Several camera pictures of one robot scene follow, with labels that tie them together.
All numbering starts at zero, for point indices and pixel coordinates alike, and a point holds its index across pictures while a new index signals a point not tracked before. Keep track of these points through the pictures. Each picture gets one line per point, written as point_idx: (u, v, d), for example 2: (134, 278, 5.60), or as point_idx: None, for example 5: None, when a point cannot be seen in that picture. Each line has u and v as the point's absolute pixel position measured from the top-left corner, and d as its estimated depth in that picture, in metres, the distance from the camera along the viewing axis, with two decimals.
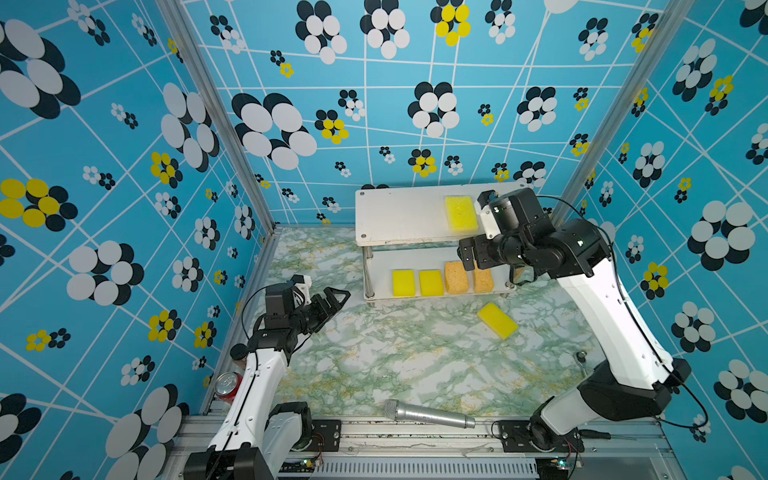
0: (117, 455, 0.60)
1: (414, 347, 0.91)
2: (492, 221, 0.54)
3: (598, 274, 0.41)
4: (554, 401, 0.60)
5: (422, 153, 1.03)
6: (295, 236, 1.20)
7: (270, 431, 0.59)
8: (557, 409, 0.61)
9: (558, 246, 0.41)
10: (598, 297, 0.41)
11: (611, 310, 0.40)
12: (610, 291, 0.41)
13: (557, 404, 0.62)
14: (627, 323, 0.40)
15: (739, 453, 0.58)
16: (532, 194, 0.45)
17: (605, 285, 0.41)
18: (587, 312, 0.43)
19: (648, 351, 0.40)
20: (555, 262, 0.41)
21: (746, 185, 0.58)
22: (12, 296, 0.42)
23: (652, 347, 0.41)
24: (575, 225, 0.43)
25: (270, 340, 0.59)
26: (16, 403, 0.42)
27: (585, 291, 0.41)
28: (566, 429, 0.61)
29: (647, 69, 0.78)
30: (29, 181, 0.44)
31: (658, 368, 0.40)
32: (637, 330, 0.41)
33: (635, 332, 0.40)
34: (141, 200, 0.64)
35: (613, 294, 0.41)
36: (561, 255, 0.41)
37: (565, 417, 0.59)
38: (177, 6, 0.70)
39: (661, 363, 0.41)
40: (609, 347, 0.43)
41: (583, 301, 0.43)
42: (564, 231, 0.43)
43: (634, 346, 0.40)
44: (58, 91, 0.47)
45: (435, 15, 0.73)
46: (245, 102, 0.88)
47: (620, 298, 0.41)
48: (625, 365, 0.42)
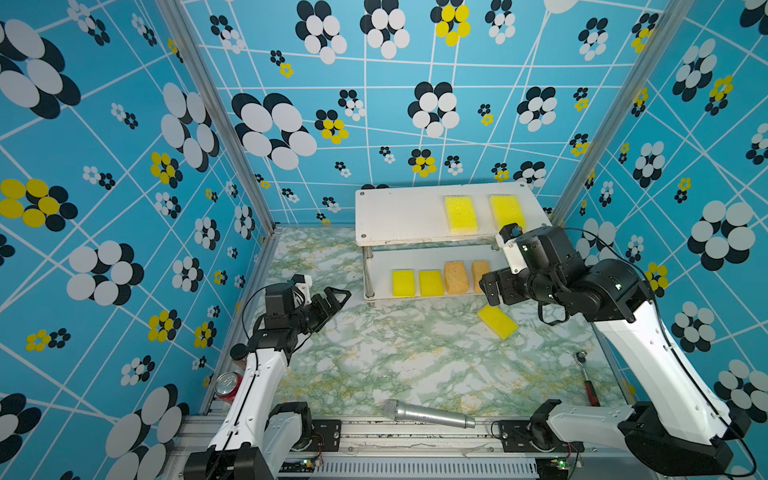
0: (117, 455, 0.60)
1: (414, 347, 0.91)
2: (516, 255, 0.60)
3: (640, 319, 0.39)
4: (569, 414, 0.62)
5: (422, 153, 1.03)
6: (295, 236, 1.20)
7: (270, 431, 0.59)
8: (570, 423, 0.59)
9: (596, 288, 0.39)
10: (641, 343, 0.38)
11: (657, 357, 0.38)
12: (654, 337, 0.39)
13: (571, 419, 0.60)
14: (676, 370, 0.38)
15: (738, 453, 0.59)
16: (561, 232, 0.44)
17: (649, 331, 0.39)
18: (631, 359, 0.41)
19: (702, 402, 0.38)
20: (595, 305, 0.39)
21: (746, 185, 0.58)
22: (12, 296, 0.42)
23: (708, 398, 0.38)
24: (610, 267, 0.42)
25: (270, 340, 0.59)
26: (17, 403, 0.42)
27: (627, 336, 0.39)
28: (570, 438, 0.61)
29: (647, 69, 0.78)
30: (29, 181, 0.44)
31: (716, 421, 0.37)
32: (689, 380, 0.38)
33: (686, 382, 0.38)
34: (141, 200, 0.64)
35: (658, 340, 0.39)
36: (601, 299, 0.39)
37: (575, 430, 0.59)
38: (177, 7, 0.70)
39: (718, 415, 0.38)
40: (658, 397, 0.40)
41: (627, 347, 0.40)
42: (599, 274, 0.41)
43: (687, 397, 0.37)
44: (59, 91, 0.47)
45: (435, 15, 0.73)
46: (245, 102, 0.88)
47: (665, 345, 0.39)
48: (679, 417, 0.39)
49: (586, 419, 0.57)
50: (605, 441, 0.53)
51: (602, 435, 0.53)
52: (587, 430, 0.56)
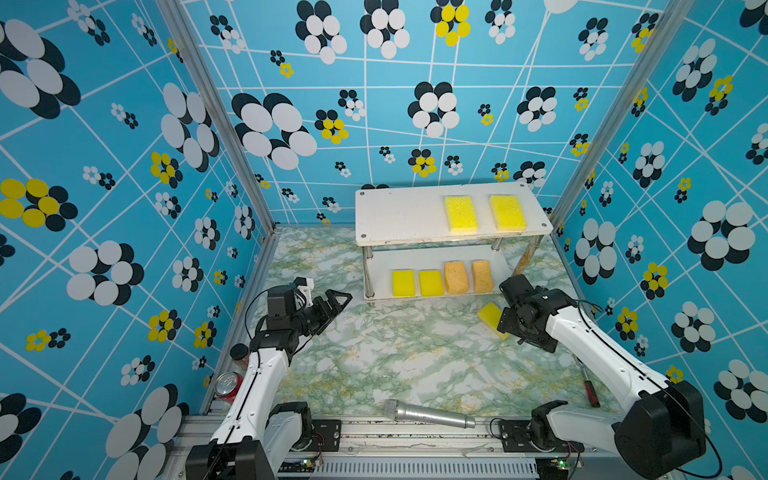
0: (117, 455, 0.60)
1: (414, 347, 0.91)
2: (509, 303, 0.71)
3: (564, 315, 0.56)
4: (568, 412, 0.63)
5: (422, 153, 1.03)
6: (295, 236, 1.20)
7: (271, 430, 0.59)
8: (570, 420, 0.59)
9: (535, 304, 0.59)
10: (565, 327, 0.54)
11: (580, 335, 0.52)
12: (576, 324, 0.54)
13: (572, 416, 0.60)
14: (596, 342, 0.50)
15: (739, 453, 0.58)
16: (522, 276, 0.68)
17: (572, 319, 0.55)
18: (577, 351, 0.53)
19: (630, 367, 0.46)
20: (531, 315, 0.59)
21: (746, 185, 0.58)
22: (11, 296, 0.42)
23: (639, 366, 0.46)
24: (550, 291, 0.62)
25: (272, 340, 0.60)
26: (17, 403, 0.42)
27: (557, 326, 0.55)
28: (565, 434, 0.62)
29: (647, 69, 0.78)
30: (29, 181, 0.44)
31: (648, 383, 0.43)
32: (612, 350, 0.48)
33: (608, 350, 0.49)
34: (141, 200, 0.64)
35: (578, 325, 0.53)
36: (534, 309, 0.59)
37: (573, 427, 0.59)
38: (177, 6, 0.70)
39: (648, 377, 0.44)
40: (605, 376, 0.48)
41: (568, 339, 0.54)
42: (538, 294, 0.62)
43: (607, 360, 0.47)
44: (59, 91, 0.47)
45: (435, 15, 0.73)
46: (245, 102, 0.88)
47: (586, 328, 0.53)
48: (619, 387, 0.45)
49: (584, 418, 0.57)
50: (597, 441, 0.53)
51: (596, 435, 0.53)
52: (582, 428, 0.56)
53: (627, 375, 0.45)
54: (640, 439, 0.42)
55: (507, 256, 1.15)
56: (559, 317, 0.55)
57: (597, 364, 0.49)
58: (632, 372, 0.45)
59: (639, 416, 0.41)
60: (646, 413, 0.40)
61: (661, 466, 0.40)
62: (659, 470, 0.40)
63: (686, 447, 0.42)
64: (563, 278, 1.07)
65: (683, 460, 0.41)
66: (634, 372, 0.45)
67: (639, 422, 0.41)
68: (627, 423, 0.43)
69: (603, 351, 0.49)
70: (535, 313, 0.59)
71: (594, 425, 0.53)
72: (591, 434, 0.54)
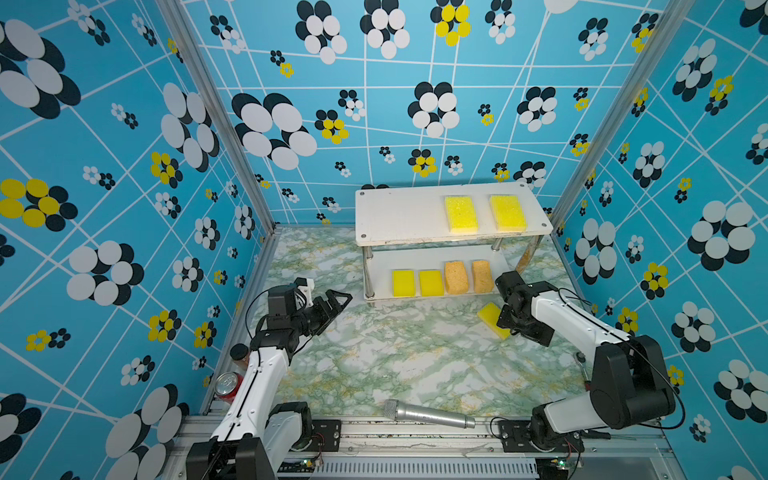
0: (117, 455, 0.60)
1: (414, 347, 0.91)
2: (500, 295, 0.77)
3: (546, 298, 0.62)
4: (562, 401, 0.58)
5: (422, 153, 1.03)
6: (295, 236, 1.20)
7: (270, 430, 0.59)
8: (562, 406, 0.61)
9: (522, 293, 0.67)
10: (546, 304, 0.61)
11: (558, 309, 0.58)
12: (555, 301, 0.61)
13: (563, 402, 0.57)
14: (570, 311, 0.57)
15: (740, 454, 0.58)
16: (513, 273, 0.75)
17: (551, 298, 0.62)
18: (557, 326, 0.58)
19: (597, 327, 0.51)
20: (518, 302, 0.66)
21: (746, 185, 0.58)
22: (11, 296, 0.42)
23: (604, 326, 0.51)
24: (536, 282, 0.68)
25: (272, 340, 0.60)
26: (17, 403, 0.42)
27: (541, 305, 0.61)
28: (563, 429, 0.62)
29: (647, 69, 0.78)
30: (29, 181, 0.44)
31: (611, 337, 0.49)
32: (583, 316, 0.55)
33: (579, 316, 0.55)
34: (141, 200, 0.64)
35: (556, 301, 0.61)
36: (521, 298, 0.66)
37: (565, 413, 0.60)
38: (177, 7, 0.70)
39: (611, 333, 0.50)
40: (578, 341, 0.53)
41: (549, 315, 0.60)
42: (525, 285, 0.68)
43: (578, 323, 0.53)
44: (59, 91, 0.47)
45: (435, 15, 0.73)
46: (245, 102, 0.88)
47: (563, 303, 0.60)
48: (588, 345, 0.50)
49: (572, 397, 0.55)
50: (586, 418, 0.54)
51: (583, 409, 0.55)
52: (574, 415, 0.58)
53: (592, 332, 0.51)
54: (608, 389, 0.45)
55: (507, 256, 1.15)
56: (541, 298, 0.62)
57: (571, 331, 0.54)
58: (598, 330, 0.51)
59: (603, 366, 0.45)
60: (607, 358, 0.45)
61: (628, 415, 0.44)
62: (628, 421, 0.43)
63: (654, 399, 0.45)
64: (563, 278, 1.07)
65: (653, 414, 0.44)
66: (599, 330, 0.51)
67: (605, 373, 0.45)
68: (597, 376, 0.47)
69: (575, 317, 0.55)
70: (522, 300, 0.66)
71: (581, 400, 0.55)
72: (581, 416, 0.56)
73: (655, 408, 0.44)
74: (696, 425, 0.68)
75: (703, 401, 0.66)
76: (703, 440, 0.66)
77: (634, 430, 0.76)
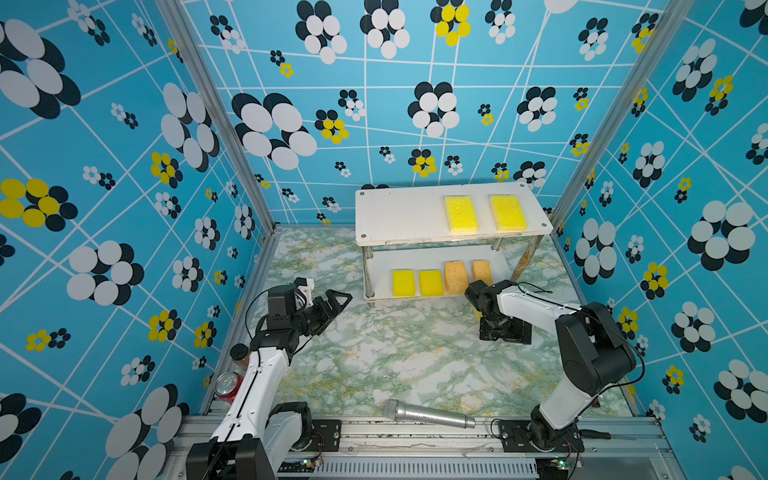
0: (117, 455, 0.60)
1: (414, 347, 0.91)
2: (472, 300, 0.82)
3: (507, 290, 0.69)
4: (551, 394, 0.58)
5: (422, 153, 1.03)
6: (295, 236, 1.20)
7: (271, 430, 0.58)
8: (552, 397, 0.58)
9: (488, 294, 0.72)
10: (508, 297, 0.66)
11: (518, 299, 0.64)
12: (514, 293, 0.66)
13: (552, 393, 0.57)
14: (529, 297, 0.63)
15: (739, 453, 0.58)
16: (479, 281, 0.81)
17: (512, 291, 0.68)
18: (522, 316, 0.63)
19: (554, 304, 0.57)
20: (486, 303, 0.71)
21: (746, 185, 0.58)
22: (11, 296, 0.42)
23: (561, 302, 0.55)
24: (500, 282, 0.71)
25: (272, 340, 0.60)
26: (17, 403, 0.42)
27: (504, 300, 0.67)
28: (562, 421, 0.61)
29: (647, 69, 0.78)
30: (29, 181, 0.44)
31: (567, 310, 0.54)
32: (541, 299, 0.60)
33: (537, 299, 0.61)
34: (141, 200, 0.64)
35: (516, 292, 0.67)
36: (488, 299, 0.71)
37: (555, 404, 0.62)
38: (177, 7, 0.70)
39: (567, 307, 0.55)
40: (542, 323, 0.58)
41: (514, 307, 0.65)
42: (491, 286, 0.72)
43: (536, 306, 0.59)
44: (59, 91, 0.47)
45: (435, 15, 0.73)
46: (245, 102, 0.88)
47: (524, 293, 0.65)
48: (550, 323, 0.55)
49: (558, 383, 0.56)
50: (573, 401, 0.56)
51: (569, 393, 0.56)
52: (564, 401, 0.59)
53: (550, 309, 0.56)
54: (575, 360, 0.49)
55: (507, 256, 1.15)
56: (502, 293, 0.68)
57: (533, 316, 0.60)
58: (555, 306, 0.56)
59: (566, 337, 0.49)
60: (566, 329, 0.49)
61: (599, 380, 0.47)
62: (598, 384, 0.47)
63: (617, 359, 0.49)
64: (563, 278, 1.07)
65: (619, 372, 0.48)
66: (556, 305, 0.57)
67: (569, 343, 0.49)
68: (563, 351, 0.51)
69: (535, 301, 0.60)
70: (489, 302, 0.71)
71: (565, 385, 0.57)
72: (569, 399, 0.57)
73: (621, 368, 0.48)
74: (696, 425, 0.68)
75: (703, 401, 0.66)
76: (703, 440, 0.66)
77: (634, 430, 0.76)
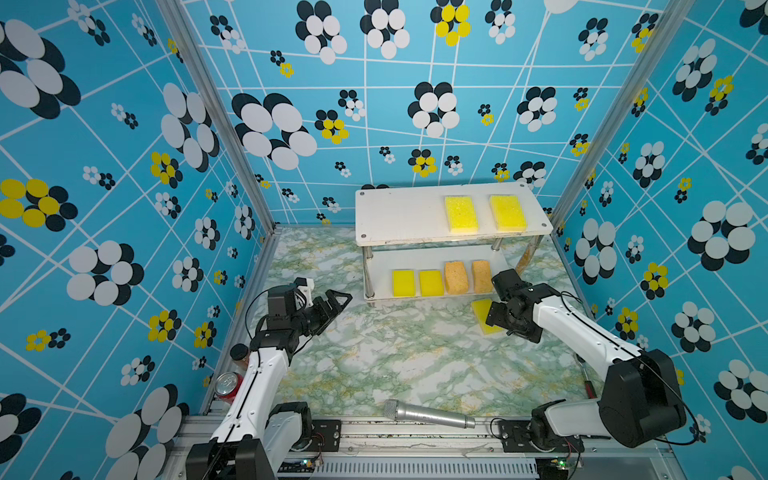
0: (117, 455, 0.60)
1: (414, 347, 0.91)
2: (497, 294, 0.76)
3: (548, 303, 0.60)
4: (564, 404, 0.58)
5: (422, 153, 1.03)
6: (295, 236, 1.20)
7: (270, 430, 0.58)
8: (563, 407, 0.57)
9: (523, 297, 0.63)
10: (549, 312, 0.58)
11: (563, 320, 0.55)
12: (559, 309, 0.58)
13: (566, 408, 0.61)
14: (577, 322, 0.54)
15: (739, 453, 0.58)
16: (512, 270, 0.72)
17: (554, 305, 0.59)
18: (561, 336, 0.56)
19: (606, 340, 0.49)
20: (519, 306, 0.63)
21: (746, 185, 0.58)
22: (11, 296, 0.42)
23: (614, 340, 0.49)
24: (541, 287, 0.65)
25: (272, 340, 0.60)
26: (17, 403, 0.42)
27: (544, 313, 0.59)
28: (564, 431, 0.62)
29: (647, 69, 0.78)
30: (29, 181, 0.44)
31: (622, 353, 0.46)
32: (589, 327, 0.52)
33: (586, 327, 0.52)
34: (141, 200, 0.64)
35: (561, 309, 0.58)
36: (521, 301, 0.64)
37: (566, 417, 0.60)
38: (177, 6, 0.70)
39: (621, 348, 0.47)
40: (587, 354, 0.51)
41: (554, 325, 0.57)
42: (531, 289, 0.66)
43: (585, 335, 0.51)
44: (59, 91, 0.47)
45: (435, 15, 0.73)
46: (245, 102, 0.88)
47: (568, 312, 0.57)
48: (598, 360, 0.48)
49: (577, 406, 0.58)
50: (591, 426, 0.54)
51: (588, 420, 0.54)
52: (577, 420, 0.57)
53: (602, 347, 0.48)
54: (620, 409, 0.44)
55: (507, 256, 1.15)
56: (543, 305, 0.59)
57: (578, 341, 0.52)
58: (608, 344, 0.48)
59: (616, 384, 0.43)
60: (620, 377, 0.43)
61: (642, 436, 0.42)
62: (640, 439, 0.42)
63: (667, 415, 0.43)
64: (563, 278, 1.07)
65: (664, 430, 0.43)
66: (609, 344, 0.48)
67: (619, 392, 0.43)
68: (607, 395, 0.45)
69: (582, 329, 0.52)
70: (522, 304, 0.63)
71: (585, 409, 0.54)
72: (587, 424, 0.54)
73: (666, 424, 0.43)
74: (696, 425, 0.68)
75: (703, 401, 0.66)
76: (704, 440, 0.66)
77: None
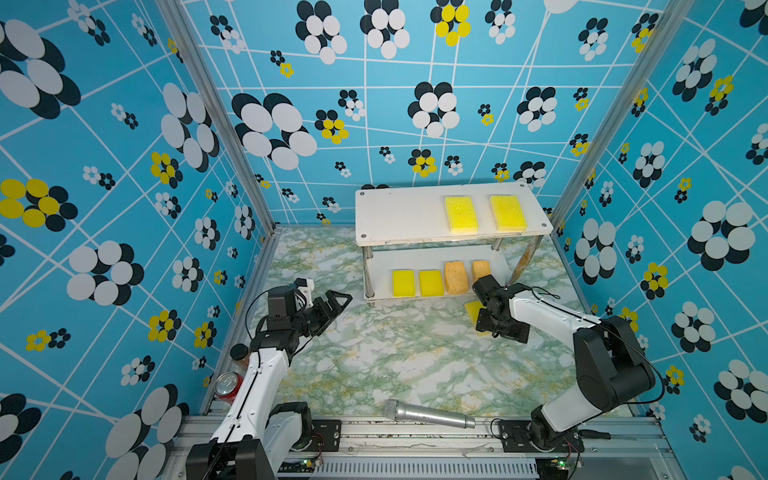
0: (117, 455, 0.60)
1: (414, 347, 0.91)
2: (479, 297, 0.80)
3: (522, 297, 0.65)
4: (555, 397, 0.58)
5: (422, 153, 1.03)
6: (295, 236, 1.20)
7: (270, 430, 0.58)
8: (556, 401, 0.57)
9: (500, 297, 0.69)
10: (522, 303, 0.63)
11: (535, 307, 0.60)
12: (529, 299, 0.64)
13: (557, 397, 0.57)
14: (545, 305, 0.60)
15: (739, 453, 0.58)
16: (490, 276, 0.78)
17: (526, 297, 0.65)
18: (535, 324, 0.61)
19: (570, 316, 0.54)
20: (497, 306, 0.68)
21: (746, 185, 0.58)
22: (12, 296, 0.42)
23: (578, 314, 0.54)
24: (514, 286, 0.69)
25: (272, 340, 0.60)
26: (17, 402, 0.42)
27: (518, 306, 0.64)
28: (562, 424, 0.62)
29: (647, 69, 0.78)
30: (29, 181, 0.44)
31: (585, 323, 0.51)
32: (557, 308, 0.58)
33: (554, 308, 0.58)
34: (141, 200, 0.64)
35: (531, 299, 0.63)
36: (499, 302, 0.69)
37: (560, 408, 0.61)
38: (177, 6, 0.70)
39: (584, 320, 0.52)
40: (557, 333, 0.55)
41: (528, 314, 0.62)
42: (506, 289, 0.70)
43: (553, 315, 0.56)
44: (59, 91, 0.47)
45: (435, 15, 0.73)
46: (245, 102, 0.88)
47: (538, 300, 0.62)
48: (567, 335, 0.52)
49: (566, 391, 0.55)
50: (581, 409, 0.55)
51: (577, 402, 0.55)
52: (570, 408, 0.58)
53: (568, 321, 0.53)
54: (592, 375, 0.47)
55: (507, 256, 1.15)
56: (517, 299, 0.65)
57: (548, 324, 0.57)
58: (573, 318, 0.54)
59: (583, 352, 0.47)
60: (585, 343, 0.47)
61: (616, 397, 0.45)
62: (616, 403, 0.45)
63: (636, 377, 0.47)
64: (563, 278, 1.07)
65: (638, 392, 0.46)
66: (574, 317, 0.54)
67: (587, 358, 0.47)
68: (578, 365, 0.49)
69: (551, 310, 0.58)
70: (500, 304, 0.68)
71: (572, 391, 0.56)
72: (576, 407, 0.56)
73: (638, 386, 0.46)
74: (696, 425, 0.68)
75: (703, 401, 0.66)
76: (703, 440, 0.66)
77: (634, 430, 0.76)
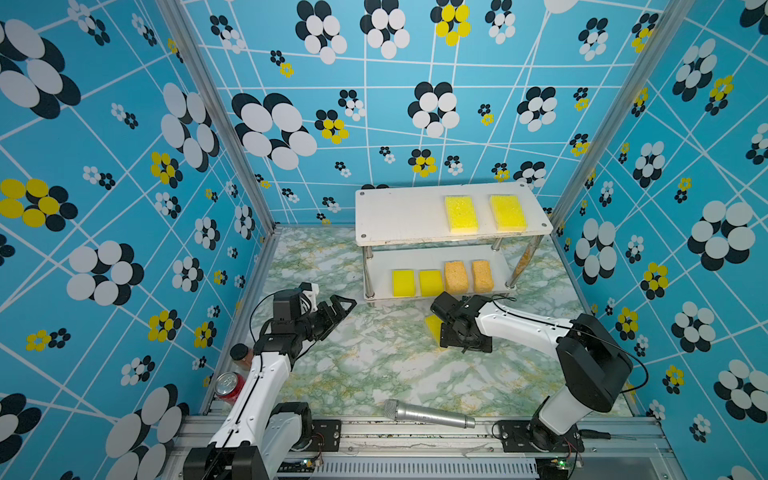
0: (117, 455, 0.60)
1: (414, 347, 0.91)
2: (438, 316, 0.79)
3: (487, 309, 0.64)
4: (548, 401, 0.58)
5: (422, 153, 1.03)
6: (295, 236, 1.20)
7: (270, 431, 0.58)
8: (550, 407, 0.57)
9: (464, 317, 0.66)
10: (490, 319, 0.61)
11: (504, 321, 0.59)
12: (495, 313, 0.61)
13: (551, 404, 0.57)
14: (514, 317, 0.58)
15: (739, 453, 0.58)
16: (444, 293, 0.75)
17: (491, 311, 0.62)
18: (507, 336, 0.59)
19: (542, 325, 0.53)
20: (464, 326, 0.65)
21: (746, 185, 0.58)
22: (11, 296, 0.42)
23: (549, 321, 0.54)
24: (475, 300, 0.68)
25: (275, 344, 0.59)
26: (17, 403, 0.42)
27: (486, 323, 0.61)
28: (563, 424, 0.61)
29: (647, 69, 0.78)
30: (28, 181, 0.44)
31: (560, 331, 0.50)
32: (526, 318, 0.56)
33: (523, 319, 0.56)
34: (141, 200, 0.64)
35: (497, 313, 0.61)
36: (465, 322, 0.65)
37: (557, 412, 0.60)
38: (177, 6, 0.70)
39: (557, 327, 0.51)
40: (533, 343, 0.54)
41: (498, 329, 0.60)
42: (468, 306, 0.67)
43: (526, 327, 0.55)
44: (59, 91, 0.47)
45: (435, 15, 0.73)
46: (245, 102, 0.88)
47: (503, 312, 0.61)
48: (545, 346, 0.51)
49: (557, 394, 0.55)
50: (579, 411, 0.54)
51: (573, 405, 0.55)
52: (568, 411, 0.57)
53: (544, 332, 0.52)
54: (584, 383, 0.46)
55: (507, 256, 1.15)
56: (482, 316, 0.62)
57: (522, 336, 0.55)
58: (547, 328, 0.52)
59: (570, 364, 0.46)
60: (572, 355, 0.46)
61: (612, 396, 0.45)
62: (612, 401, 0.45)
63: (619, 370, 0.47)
64: (563, 278, 1.07)
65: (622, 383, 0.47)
66: (547, 326, 0.52)
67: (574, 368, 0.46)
68: (568, 376, 0.48)
69: (522, 322, 0.56)
70: (467, 323, 0.65)
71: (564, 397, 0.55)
72: (575, 411, 0.55)
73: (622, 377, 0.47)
74: (696, 425, 0.68)
75: (703, 401, 0.66)
76: (703, 440, 0.66)
77: (634, 430, 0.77)
